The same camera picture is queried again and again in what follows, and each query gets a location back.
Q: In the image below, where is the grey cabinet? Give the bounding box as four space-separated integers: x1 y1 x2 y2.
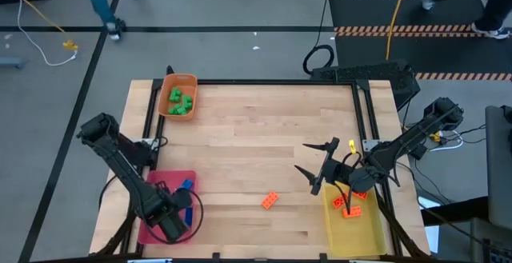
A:
485 105 512 232

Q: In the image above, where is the grey flat object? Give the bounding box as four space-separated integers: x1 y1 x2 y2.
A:
0 56 26 70

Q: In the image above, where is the yellow hanging cable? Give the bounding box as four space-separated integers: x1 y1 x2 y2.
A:
385 0 412 62

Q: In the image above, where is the black hazard-striped floor mat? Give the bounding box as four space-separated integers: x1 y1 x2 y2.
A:
327 0 512 82

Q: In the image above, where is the yellow translucent plastic tray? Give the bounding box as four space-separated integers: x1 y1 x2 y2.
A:
322 181 389 257

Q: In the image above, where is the orange plastic basket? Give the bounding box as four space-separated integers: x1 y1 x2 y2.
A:
158 73 199 122

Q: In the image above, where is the white paper sheet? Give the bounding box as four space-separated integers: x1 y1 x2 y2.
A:
415 194 441 254

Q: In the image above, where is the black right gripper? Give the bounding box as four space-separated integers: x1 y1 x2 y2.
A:
294 137 355 196

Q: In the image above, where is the pink translucent plastic tray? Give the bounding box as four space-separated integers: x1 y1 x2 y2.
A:
138 169 199 245

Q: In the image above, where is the black beam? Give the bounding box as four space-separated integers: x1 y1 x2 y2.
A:
422 197 491 226

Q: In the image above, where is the white floor cable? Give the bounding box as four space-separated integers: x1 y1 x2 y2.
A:
11 0 79 67

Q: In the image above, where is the yellow floor cable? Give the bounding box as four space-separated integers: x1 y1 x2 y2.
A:
0 0 79 52

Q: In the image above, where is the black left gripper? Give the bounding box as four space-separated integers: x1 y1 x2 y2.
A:
139 181 194 243

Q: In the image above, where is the black aluminium table frame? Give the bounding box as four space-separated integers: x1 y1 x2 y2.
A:
91 65 429 263

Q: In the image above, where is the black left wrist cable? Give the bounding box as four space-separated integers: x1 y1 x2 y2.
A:
142 189 205 245

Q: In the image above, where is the black hanging cable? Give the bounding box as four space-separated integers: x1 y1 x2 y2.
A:
302 0 336 76

